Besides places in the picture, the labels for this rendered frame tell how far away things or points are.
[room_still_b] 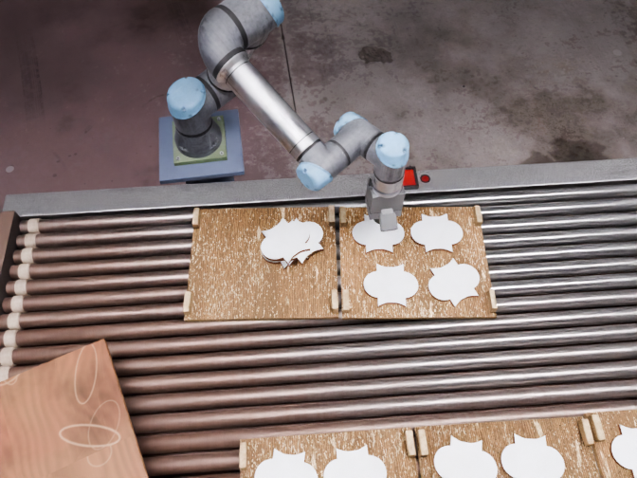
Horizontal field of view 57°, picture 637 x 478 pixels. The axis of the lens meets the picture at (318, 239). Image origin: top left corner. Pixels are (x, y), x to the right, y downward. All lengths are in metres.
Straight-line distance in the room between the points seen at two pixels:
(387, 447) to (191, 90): 1.12
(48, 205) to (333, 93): 1.86
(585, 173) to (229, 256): 1.12
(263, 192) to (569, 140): 1.99
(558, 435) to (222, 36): 1.22
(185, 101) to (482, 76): 2.13
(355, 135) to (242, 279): 0.52
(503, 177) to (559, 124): 1.55
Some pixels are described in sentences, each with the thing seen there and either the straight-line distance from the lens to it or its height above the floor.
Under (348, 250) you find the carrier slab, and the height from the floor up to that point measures 0.94.
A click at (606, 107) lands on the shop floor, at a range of 3.60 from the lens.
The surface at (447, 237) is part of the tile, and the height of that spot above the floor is 0.95.
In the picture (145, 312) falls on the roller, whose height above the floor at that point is 0.92.
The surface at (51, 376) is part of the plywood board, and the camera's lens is 1.52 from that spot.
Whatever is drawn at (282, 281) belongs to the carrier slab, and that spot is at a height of 0.94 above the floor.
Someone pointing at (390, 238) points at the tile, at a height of 0.95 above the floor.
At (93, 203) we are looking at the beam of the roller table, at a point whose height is 0.91.
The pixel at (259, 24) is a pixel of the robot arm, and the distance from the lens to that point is 1.46.
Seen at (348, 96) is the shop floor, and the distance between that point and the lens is 3.30.
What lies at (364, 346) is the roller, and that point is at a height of 0.92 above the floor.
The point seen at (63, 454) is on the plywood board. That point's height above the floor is 1.04.
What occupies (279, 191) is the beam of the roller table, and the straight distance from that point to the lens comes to 1.78.
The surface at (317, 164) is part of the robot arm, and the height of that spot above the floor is 1.32.
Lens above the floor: 2.37
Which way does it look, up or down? 60 degrees down
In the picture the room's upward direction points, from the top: straight up
